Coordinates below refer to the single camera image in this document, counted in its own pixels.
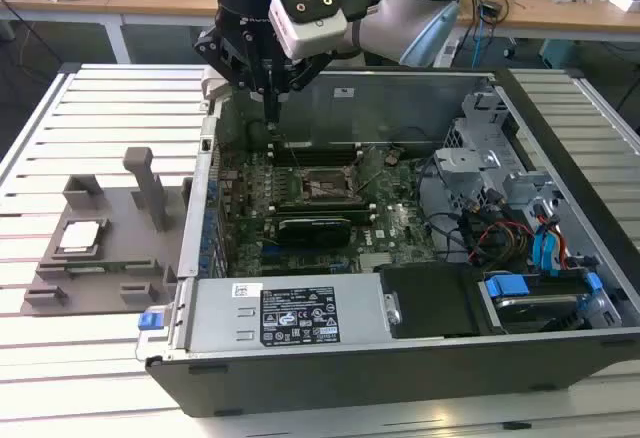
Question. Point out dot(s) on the silver power supply unit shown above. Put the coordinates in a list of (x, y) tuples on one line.
[(220, 318)]

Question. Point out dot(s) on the silver metal drive cage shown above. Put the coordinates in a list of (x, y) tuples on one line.
[(467, 160)]

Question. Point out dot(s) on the silver chipset heatsink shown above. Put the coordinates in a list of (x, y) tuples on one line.
[(376, 262)]

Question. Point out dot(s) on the teal box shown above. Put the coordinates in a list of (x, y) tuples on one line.
[(560, 53)]

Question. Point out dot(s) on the white case label sticker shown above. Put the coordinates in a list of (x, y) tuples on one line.
[(344, 92)]

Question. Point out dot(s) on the black open PC case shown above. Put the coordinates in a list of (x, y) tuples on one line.
[(400, 378)]

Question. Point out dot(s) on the long wooden desk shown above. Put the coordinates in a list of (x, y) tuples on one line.
[(165, 3)]

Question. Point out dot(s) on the CPU socket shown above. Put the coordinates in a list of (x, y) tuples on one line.
[(325, 185)]

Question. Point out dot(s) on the green RAM stick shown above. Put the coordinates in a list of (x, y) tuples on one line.
[(360, 215), (115, 267)]

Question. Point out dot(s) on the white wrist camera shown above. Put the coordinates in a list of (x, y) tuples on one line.
[(310, 28)]

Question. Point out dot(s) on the black graphics card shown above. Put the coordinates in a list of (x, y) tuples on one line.
[(315, 234)]

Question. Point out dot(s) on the black plastic shroud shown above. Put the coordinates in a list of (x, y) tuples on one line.
[(430, 303)]

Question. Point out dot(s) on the metal socket locking lever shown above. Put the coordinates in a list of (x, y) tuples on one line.
[(369, 181), (295, 157)]

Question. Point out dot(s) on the black RAM slot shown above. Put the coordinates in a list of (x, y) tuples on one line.
[(340, 156), (340, 162), (340, 151), (340, 145)]

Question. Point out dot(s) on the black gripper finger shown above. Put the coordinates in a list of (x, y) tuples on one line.
[(310, 70), (225, 60)]

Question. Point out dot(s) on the black power adapter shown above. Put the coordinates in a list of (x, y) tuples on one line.
[(491, 9)]

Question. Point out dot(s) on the hard disk in blue carrier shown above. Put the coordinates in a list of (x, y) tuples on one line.
[(540, 310)]

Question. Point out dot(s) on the blue plastic case latch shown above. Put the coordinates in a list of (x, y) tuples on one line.
[(150, 320)]

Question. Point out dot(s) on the green motherboard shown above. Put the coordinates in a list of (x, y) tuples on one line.
[(395, 218)]

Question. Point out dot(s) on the silver CPU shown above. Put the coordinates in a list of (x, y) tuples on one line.
[(80, 235)]

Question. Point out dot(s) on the brown parts rack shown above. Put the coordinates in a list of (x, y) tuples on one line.
[(95, 288)]

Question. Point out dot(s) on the round coin battery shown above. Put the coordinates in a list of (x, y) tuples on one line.
[(393, 158)]

